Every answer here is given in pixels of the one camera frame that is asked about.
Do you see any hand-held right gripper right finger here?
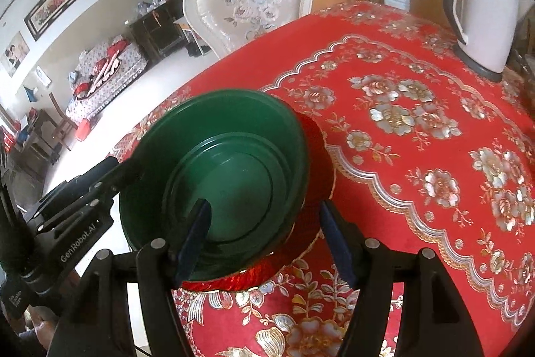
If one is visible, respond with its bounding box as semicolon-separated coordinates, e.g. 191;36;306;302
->
320;199;481;357

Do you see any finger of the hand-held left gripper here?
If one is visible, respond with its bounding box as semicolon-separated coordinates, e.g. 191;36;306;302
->
35;162;145;234
38;156;121;215

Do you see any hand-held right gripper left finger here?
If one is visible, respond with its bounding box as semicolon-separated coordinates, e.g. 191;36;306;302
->
48;198;213;357

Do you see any green plastic bowl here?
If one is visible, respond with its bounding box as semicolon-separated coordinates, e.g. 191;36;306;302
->
119;89;310;283

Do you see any red glass plate with sticker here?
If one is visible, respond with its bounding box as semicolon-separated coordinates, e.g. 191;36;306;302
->
180;110;335;293

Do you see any dark wooden chair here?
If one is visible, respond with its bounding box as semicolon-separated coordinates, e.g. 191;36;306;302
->
31;93;80;157

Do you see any red floral tablecloth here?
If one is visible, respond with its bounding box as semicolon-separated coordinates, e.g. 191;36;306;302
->
109;0;535;357

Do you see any floral covered sofa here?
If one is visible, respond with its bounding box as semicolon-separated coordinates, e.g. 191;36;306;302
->
65;33;149;123

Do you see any dark wooden sideboard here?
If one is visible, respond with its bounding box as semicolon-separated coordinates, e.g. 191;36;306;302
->
125;0;189;63

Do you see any framed flower painting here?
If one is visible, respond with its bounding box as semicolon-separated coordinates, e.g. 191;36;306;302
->
24;0;86;42

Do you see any ornate white chair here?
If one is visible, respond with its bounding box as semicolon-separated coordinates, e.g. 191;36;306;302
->
183;0;315;60

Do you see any white electric kettle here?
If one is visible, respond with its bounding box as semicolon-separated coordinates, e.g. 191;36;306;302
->
443;0;521;82

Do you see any framed wall photo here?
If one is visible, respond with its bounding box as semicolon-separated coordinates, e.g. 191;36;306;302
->
0;31;32;78

